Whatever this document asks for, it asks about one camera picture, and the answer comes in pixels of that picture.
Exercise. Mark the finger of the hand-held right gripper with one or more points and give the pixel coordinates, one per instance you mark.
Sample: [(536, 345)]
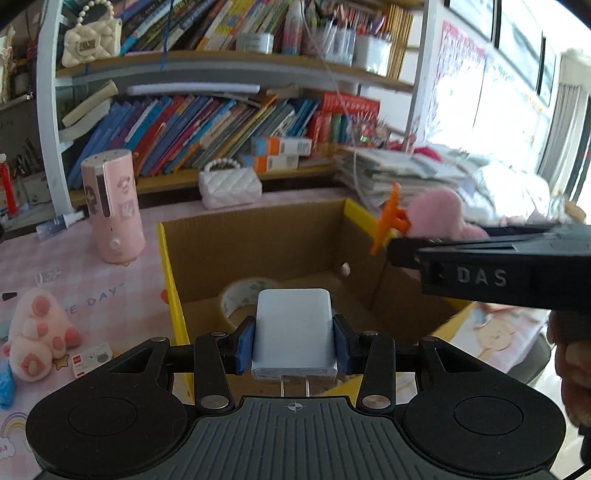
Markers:
[(517, 229), (406, 251)]

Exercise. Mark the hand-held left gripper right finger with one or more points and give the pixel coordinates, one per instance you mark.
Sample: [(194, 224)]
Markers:
[(342, 346)]

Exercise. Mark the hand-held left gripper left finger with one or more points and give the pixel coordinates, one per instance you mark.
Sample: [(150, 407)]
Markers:
[(244, 346)]

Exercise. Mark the yellow tape roll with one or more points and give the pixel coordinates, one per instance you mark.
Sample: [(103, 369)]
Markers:
[(231, 300)]

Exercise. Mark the white charger plug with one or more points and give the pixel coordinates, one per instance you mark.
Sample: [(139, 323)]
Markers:
[(295, 332)]

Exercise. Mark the pink plush with orange feet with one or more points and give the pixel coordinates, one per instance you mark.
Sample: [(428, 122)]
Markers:
[(438, 212)]

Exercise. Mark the yellow cardboard box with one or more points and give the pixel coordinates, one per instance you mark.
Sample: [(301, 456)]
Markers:
[(277, 240)]

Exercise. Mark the light pink plush with paws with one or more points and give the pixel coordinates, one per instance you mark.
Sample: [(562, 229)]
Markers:
[(32, 323)]

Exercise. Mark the blue crinkled packet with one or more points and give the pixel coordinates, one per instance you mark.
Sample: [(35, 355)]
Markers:
[(7, 383)]

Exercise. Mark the person's right hand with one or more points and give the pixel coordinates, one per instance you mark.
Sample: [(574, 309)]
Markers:
[(570, 360)]

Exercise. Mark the white cartoon desk mat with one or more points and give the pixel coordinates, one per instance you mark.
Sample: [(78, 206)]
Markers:
[(498, 332)]

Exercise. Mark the stack of papers and magazines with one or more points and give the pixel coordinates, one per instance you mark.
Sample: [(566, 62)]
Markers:
[(406, 175)]

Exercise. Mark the small white box red label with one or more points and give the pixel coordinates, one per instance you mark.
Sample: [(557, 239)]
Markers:
[(90, 360)]

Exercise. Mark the red boxed book set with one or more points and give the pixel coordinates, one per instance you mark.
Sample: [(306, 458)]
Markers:
[(351, 104)]

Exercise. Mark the white quilted pearl handbag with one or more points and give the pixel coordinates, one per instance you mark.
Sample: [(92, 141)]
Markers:
[(231, 187)]

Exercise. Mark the orange and white carton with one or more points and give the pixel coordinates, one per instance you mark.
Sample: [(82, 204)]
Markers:
[(281, 146), (270, 164)]

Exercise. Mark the pink cylindrical humidifier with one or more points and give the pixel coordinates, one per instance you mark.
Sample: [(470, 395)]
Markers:
[(115, 217)]

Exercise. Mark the white square pen holder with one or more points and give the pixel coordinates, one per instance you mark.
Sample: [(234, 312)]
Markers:
[(373, 55)]

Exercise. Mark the stack of yellow notebooks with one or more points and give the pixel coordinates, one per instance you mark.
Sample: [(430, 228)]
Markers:
[(400, 41)]

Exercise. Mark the clear pen holder with pens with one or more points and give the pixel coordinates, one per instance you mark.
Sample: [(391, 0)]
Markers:
[(337, 46)]

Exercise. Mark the pink checkered tablecloth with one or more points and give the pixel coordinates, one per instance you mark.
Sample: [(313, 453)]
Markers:
[(46, 258)]

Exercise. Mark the row of leaning colourful books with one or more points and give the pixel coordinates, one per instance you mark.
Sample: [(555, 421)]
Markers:
[(184, 134)]

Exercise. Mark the small spray bottle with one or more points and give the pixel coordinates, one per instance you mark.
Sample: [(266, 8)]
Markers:
[(55, 228)]

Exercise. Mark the pastel striped bottle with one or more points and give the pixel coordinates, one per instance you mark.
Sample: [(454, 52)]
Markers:
[(294, 27)]

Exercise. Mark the round white tin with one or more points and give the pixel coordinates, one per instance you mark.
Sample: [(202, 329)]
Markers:
[(255, 44)]

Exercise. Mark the flat white book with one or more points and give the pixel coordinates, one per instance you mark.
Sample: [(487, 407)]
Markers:
[(194, 89)]

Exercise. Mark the patterned pen holder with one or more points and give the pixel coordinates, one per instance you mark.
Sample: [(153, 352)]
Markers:
[(32, 189)]

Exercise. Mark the thick beige book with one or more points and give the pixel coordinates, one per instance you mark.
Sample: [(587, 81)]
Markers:
[(87, 104)]

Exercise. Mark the red hanging ornament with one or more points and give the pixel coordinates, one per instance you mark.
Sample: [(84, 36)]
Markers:
[(3, 184)]

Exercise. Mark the row of books beside handbag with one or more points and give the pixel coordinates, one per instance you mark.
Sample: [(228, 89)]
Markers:
[(221, 23)]

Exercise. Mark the white and wood bookshelf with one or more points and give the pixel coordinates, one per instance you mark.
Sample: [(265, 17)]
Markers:
[(46, 115)]

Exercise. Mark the cream quilted pearl handbag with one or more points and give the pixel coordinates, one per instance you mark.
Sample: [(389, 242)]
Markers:
[(90, 44)]

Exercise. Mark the pink wall chart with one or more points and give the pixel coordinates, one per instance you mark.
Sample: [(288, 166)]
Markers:
[(461, 78)]

